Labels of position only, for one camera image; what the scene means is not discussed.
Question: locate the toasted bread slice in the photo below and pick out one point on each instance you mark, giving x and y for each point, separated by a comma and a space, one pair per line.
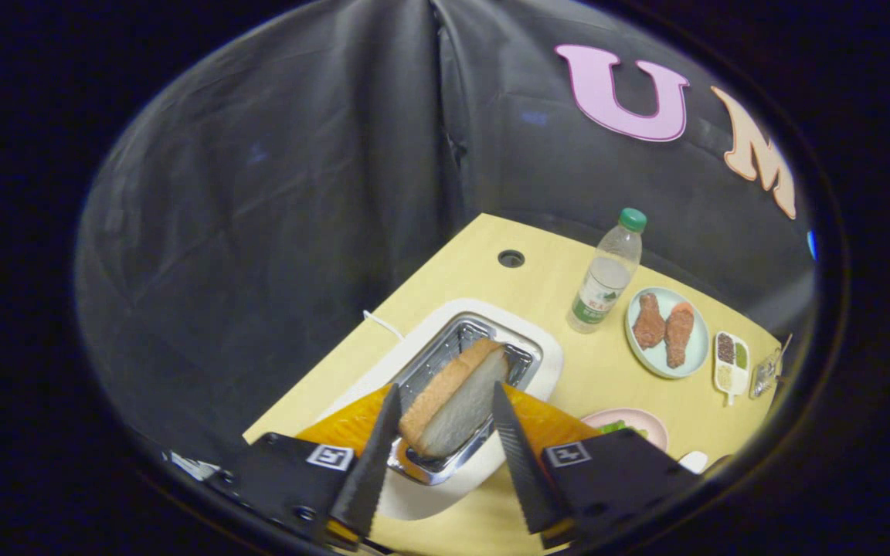
456, 405

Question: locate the brown meat piece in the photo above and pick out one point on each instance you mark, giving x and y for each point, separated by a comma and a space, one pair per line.
679, 332
650, 324

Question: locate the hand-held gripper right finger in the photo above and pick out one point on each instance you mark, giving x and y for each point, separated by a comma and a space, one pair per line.
518, 463

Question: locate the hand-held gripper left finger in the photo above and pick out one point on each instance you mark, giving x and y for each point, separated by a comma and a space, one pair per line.
371, 471

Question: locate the black backdrop cloth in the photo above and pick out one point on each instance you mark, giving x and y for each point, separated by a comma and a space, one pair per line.
298, 193

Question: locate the white toaster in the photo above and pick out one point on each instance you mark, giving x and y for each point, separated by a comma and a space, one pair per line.
547, 363

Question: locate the pink plate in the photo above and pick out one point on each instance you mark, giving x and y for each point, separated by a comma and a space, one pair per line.
650, 421

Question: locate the dark red beans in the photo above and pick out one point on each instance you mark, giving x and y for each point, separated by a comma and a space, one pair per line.
725, 347

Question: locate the green mung beans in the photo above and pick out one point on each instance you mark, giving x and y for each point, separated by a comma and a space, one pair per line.
742, 355

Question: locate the green lettuce leaf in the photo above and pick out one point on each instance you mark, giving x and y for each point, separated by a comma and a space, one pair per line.
616, 426

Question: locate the clear water bottle green cap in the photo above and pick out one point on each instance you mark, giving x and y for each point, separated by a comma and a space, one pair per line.
607, 278

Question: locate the clear utensil holder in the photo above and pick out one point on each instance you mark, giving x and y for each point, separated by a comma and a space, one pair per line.
763, 378

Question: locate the pale green plate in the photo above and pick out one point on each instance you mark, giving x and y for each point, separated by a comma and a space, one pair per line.
661, 364

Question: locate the yellow soybeans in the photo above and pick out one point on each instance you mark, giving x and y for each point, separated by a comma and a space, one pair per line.
724, 376

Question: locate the white plate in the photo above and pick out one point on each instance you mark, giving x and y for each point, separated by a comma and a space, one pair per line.
694, 462

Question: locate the white divided dish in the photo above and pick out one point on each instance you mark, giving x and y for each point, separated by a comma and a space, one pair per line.
731, 384

